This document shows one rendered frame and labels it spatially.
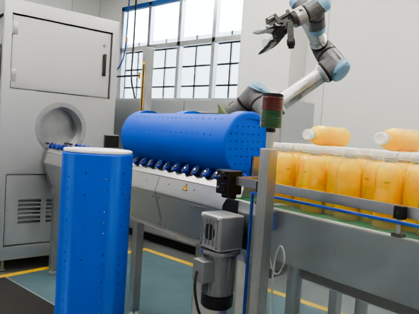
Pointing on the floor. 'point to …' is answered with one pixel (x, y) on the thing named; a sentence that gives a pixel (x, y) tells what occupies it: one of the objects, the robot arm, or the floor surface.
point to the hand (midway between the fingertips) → (255, 45)
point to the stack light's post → (263, 230)
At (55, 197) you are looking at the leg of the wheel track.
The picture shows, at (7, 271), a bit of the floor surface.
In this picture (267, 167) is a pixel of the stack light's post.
